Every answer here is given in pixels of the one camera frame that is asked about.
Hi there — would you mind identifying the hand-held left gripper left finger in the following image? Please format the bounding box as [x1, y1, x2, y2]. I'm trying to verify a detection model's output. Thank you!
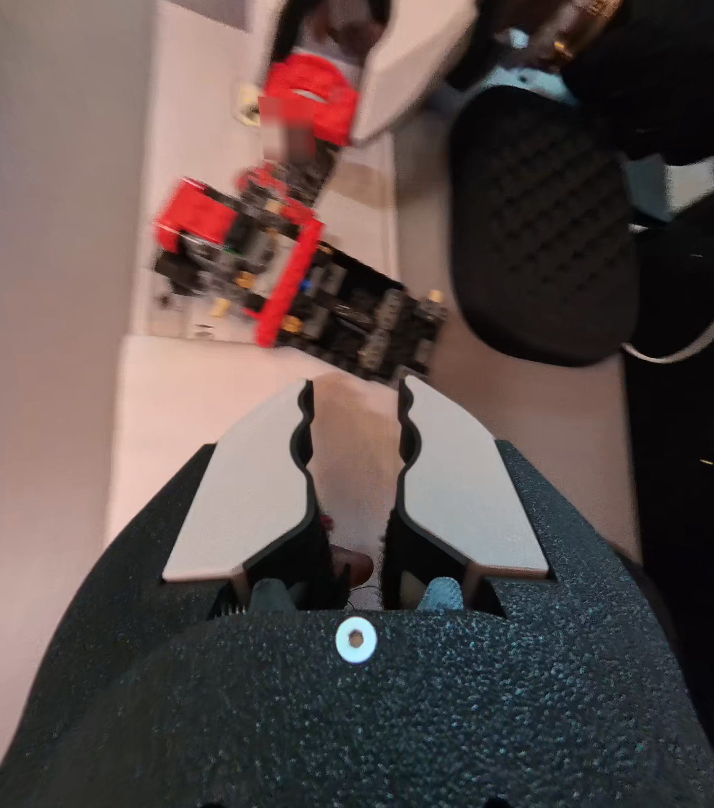
[162, 379, 319, 583]

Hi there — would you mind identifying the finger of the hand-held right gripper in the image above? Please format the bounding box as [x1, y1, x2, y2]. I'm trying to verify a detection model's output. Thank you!
[352, 0, 479, 147]
[246, 0, 308, 64]

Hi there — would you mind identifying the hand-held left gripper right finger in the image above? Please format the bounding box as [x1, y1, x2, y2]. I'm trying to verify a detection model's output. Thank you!
[395, 376, 551, 582]

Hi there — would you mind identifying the red curved lego piece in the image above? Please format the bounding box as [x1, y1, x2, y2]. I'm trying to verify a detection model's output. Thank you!
[261, 52, 361, 147]

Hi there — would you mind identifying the black red lego car model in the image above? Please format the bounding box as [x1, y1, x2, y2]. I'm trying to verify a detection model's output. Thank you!
[151, 161, 449, 381]

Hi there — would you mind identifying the person's right forearm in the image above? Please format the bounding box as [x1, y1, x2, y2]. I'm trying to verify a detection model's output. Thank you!
[562, 0, 714, 168]

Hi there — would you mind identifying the person's left hand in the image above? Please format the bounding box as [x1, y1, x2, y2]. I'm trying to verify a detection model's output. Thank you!
[330, 547, 374, 587]

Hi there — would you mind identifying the person's right hand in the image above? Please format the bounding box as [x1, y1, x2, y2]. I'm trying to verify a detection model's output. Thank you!
[499, 0, 624, 72]

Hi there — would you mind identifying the white instruction booklet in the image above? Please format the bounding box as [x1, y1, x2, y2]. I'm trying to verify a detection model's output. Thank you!
[104, 0, 400, 556]

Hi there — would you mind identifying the black honeycomb armrest pad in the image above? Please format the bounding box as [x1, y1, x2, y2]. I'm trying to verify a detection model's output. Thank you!
[448, 85, 642, 368]

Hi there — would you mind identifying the person's black printed sweater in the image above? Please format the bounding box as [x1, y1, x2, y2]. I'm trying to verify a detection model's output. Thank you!
[622, 170, 714, 784]

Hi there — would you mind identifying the white cord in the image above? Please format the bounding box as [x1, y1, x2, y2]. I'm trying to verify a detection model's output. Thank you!
[621, 297, 714, 365]

